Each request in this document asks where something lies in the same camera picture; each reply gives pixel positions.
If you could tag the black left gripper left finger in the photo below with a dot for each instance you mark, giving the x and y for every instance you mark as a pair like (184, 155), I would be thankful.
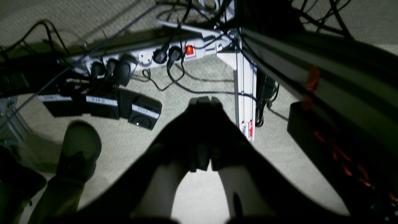
(148, 187)

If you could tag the black power adapter right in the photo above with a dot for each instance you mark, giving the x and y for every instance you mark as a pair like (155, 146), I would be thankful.
(145, 112)

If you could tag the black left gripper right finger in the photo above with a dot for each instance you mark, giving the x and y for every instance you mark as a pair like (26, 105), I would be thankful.
(253, 187)

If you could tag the white table leg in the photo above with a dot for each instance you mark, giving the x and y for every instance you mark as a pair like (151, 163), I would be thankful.
(245, 83)

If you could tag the black box with red wires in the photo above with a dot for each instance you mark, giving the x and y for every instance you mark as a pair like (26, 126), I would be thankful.
(368, 192)

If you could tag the black power adapter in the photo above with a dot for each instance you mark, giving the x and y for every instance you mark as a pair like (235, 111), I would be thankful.
(145, 112)
(103, 104)
(61, 106)

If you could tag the dark shoe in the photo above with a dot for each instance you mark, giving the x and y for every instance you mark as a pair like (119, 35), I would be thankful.
(81, 149)

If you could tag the white power strip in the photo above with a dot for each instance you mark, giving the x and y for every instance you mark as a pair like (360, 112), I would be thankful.
(143, 52)

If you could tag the black power adapter left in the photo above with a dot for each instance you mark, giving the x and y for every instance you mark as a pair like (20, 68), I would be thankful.
(61, 106)

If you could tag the black power adapter middle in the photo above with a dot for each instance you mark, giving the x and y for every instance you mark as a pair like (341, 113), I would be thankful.
(103, 104)

